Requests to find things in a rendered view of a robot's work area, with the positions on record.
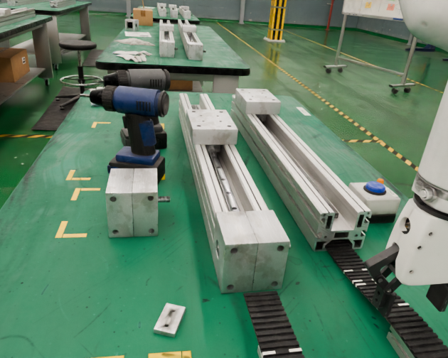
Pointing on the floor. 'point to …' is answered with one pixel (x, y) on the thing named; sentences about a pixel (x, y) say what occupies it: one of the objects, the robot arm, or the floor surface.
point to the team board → (385, 9)
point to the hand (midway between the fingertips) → (409, 300)
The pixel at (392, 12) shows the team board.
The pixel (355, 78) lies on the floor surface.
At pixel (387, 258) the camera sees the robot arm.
